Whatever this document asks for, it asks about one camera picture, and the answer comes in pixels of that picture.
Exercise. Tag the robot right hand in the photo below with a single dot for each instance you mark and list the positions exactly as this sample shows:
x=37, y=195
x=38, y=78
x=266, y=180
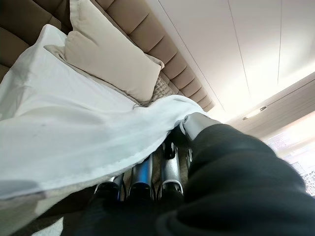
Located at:
x=233, y=184

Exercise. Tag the white duvet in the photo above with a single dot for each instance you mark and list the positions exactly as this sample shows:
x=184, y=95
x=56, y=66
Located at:
x=73, y=147

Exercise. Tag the metal ceiling light fixture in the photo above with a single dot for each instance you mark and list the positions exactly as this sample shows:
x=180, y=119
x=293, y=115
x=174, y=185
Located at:
x=254, y=113

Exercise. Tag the grey knitted fringed cushion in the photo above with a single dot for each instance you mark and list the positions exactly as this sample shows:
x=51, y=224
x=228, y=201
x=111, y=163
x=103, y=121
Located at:
x=161, y=88

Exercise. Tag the brown tufted upholstered headboard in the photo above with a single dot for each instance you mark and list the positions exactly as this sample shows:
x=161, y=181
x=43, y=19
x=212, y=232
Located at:
x=152, y=32

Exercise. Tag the beige pillow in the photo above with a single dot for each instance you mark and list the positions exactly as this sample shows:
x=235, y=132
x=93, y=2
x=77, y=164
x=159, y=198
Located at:
x=110, y=54

